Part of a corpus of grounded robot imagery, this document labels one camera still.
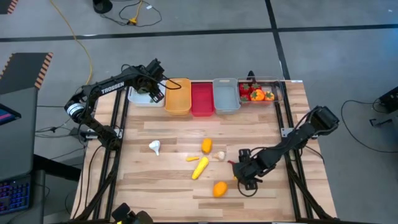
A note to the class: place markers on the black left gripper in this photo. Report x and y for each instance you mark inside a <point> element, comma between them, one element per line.
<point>144,77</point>

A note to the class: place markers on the large black mat striped edge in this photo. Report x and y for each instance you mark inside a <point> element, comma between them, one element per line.
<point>21,71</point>

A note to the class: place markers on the black aluminium table frame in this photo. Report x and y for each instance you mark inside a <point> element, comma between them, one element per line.
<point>295,193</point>
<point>123,107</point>

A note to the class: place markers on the small orange tomato green stem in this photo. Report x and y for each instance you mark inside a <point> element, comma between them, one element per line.
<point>269,96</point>

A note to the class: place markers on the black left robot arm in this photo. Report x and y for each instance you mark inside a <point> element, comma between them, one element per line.
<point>109,87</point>

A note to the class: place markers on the black device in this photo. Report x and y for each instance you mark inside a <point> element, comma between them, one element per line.
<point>130,216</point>

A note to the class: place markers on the small red tomato green stem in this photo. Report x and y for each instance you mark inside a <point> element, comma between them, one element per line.
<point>245,99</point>

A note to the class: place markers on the white plastic basket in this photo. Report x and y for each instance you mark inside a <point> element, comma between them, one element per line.
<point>140,101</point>

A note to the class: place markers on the grey plastic basket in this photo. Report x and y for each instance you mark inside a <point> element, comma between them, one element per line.
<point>225,96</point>

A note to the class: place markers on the beige garlic bulb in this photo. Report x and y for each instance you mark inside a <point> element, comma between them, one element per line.
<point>220,155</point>

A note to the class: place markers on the small black mat striped edge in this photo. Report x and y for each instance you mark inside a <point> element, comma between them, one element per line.
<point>4,4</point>

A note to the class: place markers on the small orange pepper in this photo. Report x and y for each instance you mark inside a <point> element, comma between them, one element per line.
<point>192,158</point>

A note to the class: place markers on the white garlic bulb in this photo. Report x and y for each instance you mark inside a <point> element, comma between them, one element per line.
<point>154,145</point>

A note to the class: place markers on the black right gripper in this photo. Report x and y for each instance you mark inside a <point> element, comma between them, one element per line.
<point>252,169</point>

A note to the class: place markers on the red plastic basket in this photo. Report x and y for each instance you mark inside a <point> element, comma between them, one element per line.
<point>202,99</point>

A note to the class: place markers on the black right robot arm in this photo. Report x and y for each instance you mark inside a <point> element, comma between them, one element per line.
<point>295,143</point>

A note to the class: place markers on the computer screen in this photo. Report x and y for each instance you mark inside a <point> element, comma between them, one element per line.
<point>7,115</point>

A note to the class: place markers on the black round stand base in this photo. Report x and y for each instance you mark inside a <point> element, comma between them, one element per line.
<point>102,5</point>

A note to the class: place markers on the yellow plastic basket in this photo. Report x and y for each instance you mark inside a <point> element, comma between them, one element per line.
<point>178,96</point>

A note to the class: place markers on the yellow power plug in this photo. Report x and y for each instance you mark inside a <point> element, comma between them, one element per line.
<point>133,21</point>

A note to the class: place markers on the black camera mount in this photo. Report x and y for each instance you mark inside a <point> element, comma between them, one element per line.
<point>251,75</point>

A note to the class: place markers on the orange lemon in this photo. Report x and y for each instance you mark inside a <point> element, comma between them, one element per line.
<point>206,146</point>
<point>220,189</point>

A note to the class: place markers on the grey desk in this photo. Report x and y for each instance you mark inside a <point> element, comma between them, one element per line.
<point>18,140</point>

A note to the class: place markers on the clear plastic basket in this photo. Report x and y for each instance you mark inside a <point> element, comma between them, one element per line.
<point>278,88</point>

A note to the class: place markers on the black equipment box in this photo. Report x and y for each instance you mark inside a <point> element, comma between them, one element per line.
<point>390,99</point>

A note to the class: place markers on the backlit keyboard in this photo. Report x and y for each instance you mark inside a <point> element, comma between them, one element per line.
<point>14,196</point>

